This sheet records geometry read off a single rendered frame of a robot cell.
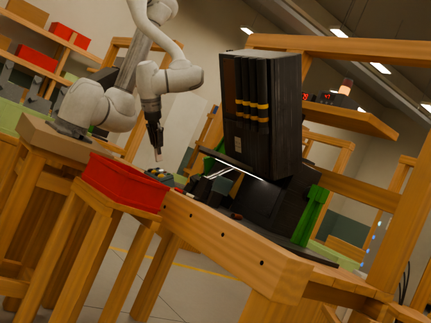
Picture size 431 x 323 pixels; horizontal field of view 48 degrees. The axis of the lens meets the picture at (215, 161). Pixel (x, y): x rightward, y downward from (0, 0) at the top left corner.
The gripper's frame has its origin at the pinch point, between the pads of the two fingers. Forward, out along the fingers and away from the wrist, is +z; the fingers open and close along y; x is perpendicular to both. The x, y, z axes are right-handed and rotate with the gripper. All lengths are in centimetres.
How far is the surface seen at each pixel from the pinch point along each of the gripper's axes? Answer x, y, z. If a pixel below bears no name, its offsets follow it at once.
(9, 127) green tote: -45, -80, -8
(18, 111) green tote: -39, -80, -16
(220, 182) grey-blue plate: 17.1, 23.0, 12.9
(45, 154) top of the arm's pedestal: -43.4, -20.4, -7.0
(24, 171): -54, -22, -2
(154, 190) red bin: -17.2, 27.2, 3.9
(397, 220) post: 61, 82, 26
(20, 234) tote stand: -54, -72, 49
